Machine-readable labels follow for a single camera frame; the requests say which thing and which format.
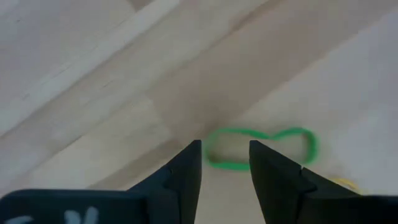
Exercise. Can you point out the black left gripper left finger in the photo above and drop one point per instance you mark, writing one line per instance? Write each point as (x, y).
(180, 193)

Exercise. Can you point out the green rubber band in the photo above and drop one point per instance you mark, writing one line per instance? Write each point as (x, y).
(230, 165)

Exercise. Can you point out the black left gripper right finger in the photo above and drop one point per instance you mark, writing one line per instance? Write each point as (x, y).
(280, 193)

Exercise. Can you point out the yellow rubber band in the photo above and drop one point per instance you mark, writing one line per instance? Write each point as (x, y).
(346, 183)

